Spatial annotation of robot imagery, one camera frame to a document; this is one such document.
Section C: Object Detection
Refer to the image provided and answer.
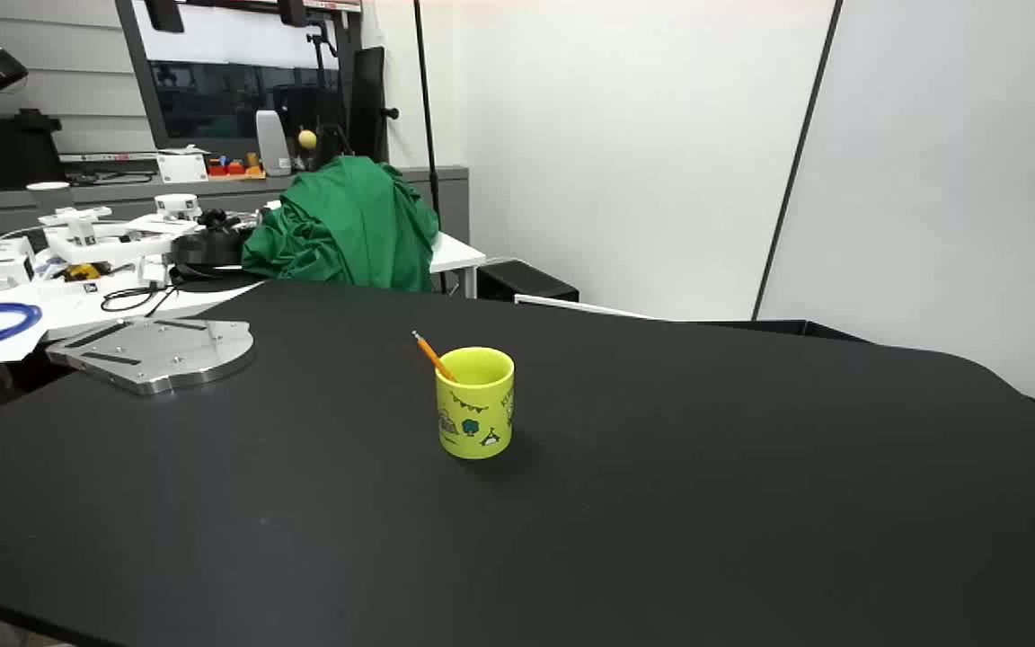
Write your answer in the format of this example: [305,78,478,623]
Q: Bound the yellow mug with print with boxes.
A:
[432,346,517,464]

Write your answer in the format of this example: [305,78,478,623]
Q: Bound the black box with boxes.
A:
[473,260,581,304]

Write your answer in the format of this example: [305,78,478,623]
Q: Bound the green cloth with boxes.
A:
[237,150,443,297]

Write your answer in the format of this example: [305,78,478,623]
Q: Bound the upright black pole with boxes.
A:
[409,0,447,219]

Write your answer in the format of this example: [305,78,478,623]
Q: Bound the black table cover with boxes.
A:
[0,280,1035,647]

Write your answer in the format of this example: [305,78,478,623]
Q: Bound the black upright panel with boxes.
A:
[347,42,401,164]

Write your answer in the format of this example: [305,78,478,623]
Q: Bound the white bottle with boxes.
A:
[253,107,293,181]

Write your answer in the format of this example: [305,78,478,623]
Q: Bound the black round bag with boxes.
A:
[164,212,260,290]

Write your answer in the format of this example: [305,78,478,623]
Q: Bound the slanted black pole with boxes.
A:
[750,0,846,324]

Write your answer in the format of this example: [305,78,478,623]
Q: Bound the dark framed monitor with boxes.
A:
[115,0,365,158]

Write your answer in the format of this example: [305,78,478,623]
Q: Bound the silver metal plate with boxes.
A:
[42,313,260,400]

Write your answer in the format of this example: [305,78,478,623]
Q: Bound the white lidded container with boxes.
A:
[154,145,211,186]

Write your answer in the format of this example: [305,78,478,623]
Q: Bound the white device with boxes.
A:
[37,191,205,261]

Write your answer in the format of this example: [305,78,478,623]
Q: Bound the grey workbench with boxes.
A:
[0,164,473,244]

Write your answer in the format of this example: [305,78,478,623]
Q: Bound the black machine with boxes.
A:
[0,47,68,195]

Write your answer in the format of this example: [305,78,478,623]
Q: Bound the black cable loop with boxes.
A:
[98,280,176,320]

